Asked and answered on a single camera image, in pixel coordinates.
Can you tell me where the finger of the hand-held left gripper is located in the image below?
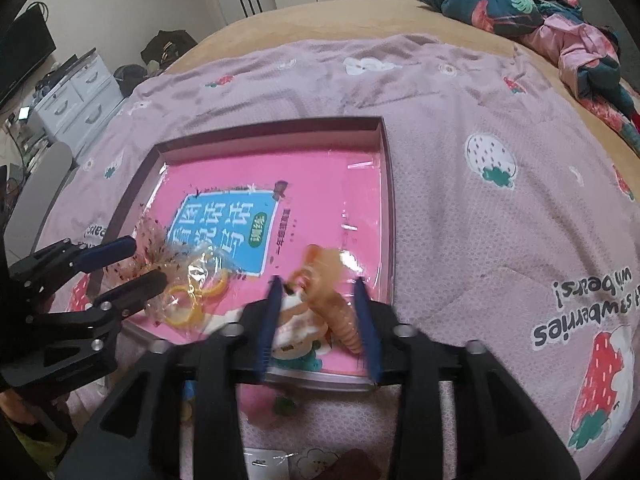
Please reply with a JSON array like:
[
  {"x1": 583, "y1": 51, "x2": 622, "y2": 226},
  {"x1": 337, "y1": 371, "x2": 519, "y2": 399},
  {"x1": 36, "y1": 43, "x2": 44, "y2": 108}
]
[
  {"x1": 10, "y1": 236, "x2": 138, "y2": 286},
  {"x1": 22, "y1": 271, "x2": 168, "y2": 343}
]

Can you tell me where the black bag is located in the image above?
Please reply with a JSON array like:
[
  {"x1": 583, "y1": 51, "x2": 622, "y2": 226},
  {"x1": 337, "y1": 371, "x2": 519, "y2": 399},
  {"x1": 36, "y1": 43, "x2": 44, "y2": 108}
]
[{"x1": 141, "y1": 30, "x2": 199, "y2": 64}]

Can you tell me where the pink strawberry printed blanket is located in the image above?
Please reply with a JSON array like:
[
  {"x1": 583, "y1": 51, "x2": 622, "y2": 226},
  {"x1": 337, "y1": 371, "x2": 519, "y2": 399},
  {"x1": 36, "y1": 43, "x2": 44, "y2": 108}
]
[{"x1": 37, "y1": 35, "x2": 640, "y2": 480}]

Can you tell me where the pink book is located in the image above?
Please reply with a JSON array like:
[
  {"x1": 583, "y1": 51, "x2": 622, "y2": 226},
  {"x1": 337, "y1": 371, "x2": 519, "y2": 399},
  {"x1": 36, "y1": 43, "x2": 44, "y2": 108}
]
[{"x1": 125, "y1": 147, "x2": 390, "y2": 377}]

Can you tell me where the black television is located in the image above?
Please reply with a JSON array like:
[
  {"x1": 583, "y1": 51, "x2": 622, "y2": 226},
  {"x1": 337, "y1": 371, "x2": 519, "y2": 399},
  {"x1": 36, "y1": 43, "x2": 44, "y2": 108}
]
[{"x1": 0, "y1": 2, "x2": 57, "y2": 107}]

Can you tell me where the orange hair claw clip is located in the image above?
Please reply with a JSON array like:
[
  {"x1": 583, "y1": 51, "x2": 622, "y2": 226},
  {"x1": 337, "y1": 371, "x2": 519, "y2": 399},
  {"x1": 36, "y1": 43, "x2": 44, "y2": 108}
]
[{"x1": 287, "y1": 244, "x2": 362, "y2": 357}]

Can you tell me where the grey chair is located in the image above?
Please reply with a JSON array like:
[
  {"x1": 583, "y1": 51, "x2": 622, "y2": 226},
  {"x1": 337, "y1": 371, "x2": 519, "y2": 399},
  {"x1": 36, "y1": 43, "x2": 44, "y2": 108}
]
[{"x1": 26, "y1": 141, "x2": 77, "y2": 257}]

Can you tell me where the shallow cardboard box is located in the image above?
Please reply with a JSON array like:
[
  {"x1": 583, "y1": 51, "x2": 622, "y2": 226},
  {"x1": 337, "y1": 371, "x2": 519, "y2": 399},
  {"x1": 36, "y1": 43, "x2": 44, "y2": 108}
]
[{"x1": 87, "y1": 116, "x2": 397, "y2": 394}]

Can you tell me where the teal floral duvet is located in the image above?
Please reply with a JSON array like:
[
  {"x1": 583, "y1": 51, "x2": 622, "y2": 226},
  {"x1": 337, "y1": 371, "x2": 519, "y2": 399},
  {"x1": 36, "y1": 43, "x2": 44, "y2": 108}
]
[{"x1": 414, "y1": 0, "x2": 640, "y2": 156}]

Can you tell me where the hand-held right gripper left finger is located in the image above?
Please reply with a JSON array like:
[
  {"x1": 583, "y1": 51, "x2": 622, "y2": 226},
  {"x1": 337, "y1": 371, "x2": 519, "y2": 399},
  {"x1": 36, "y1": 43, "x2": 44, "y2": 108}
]
[{"x1": 52, "y1": 275, "x2": 286, "y2": 480}]

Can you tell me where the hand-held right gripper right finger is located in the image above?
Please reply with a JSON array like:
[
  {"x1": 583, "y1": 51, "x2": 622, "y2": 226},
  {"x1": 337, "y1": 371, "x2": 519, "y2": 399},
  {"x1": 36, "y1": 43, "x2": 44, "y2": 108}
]
[{"x1": 352, "y1": 275, "x2": 576, "y2": 480}]

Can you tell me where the white drawer cabinet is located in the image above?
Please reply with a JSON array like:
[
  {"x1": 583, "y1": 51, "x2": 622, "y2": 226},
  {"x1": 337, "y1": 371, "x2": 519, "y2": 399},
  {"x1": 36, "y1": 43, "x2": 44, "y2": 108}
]
[{"x1": 30, "y1": 52, "x2": 124, "y2": 159}]

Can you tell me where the clear bag of yellow rings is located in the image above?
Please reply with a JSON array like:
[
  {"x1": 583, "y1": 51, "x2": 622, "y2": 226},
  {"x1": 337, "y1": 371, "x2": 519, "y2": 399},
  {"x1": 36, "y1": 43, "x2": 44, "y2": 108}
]
[{"x1": 149, "y1": 250, "x2": 236, "y2": 330}]

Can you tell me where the beige bed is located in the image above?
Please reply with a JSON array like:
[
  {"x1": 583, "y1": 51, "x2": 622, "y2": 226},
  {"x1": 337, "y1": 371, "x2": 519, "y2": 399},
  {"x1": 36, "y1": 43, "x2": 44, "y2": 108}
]
[{"x1": 165, "y1": 0, "x2": 640, "y2": 171}]

